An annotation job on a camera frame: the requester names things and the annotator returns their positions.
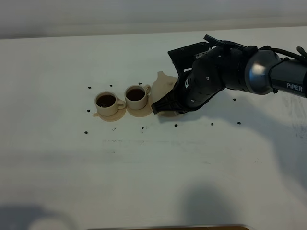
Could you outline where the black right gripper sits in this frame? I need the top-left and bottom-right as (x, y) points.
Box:
(151, 46), (251, 114)

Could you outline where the beige ceramic teapot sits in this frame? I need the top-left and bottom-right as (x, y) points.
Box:
(149, 71), (177, 104)

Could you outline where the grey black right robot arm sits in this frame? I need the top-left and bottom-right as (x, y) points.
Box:
(152, 46), (307, 114)

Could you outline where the beige teapot saucer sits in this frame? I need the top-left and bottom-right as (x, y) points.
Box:
(156, 111), (183, 118)

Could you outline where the beige right teacup saucer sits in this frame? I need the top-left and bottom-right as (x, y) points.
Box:
(127, 106), (152, 117)

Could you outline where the beige teacup saucer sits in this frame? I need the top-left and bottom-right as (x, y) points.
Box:
(127, 106), (152, 117)
(92, 108), (126, 122)

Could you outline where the beige right teacup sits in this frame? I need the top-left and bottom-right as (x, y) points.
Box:
(124, 85), (151, 110)

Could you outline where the beige teacup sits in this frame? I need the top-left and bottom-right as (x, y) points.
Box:
(124, 85), (151, 110)
(94, 91), (126, 117)

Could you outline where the beige left teacup saucer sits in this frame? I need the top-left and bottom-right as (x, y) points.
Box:
(92, 108), (126, 122)

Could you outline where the beige left teacup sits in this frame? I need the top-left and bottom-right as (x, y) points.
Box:
(94, 91), (126, 117)

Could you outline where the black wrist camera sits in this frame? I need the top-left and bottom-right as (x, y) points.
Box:
(168, 42), (211, 77)

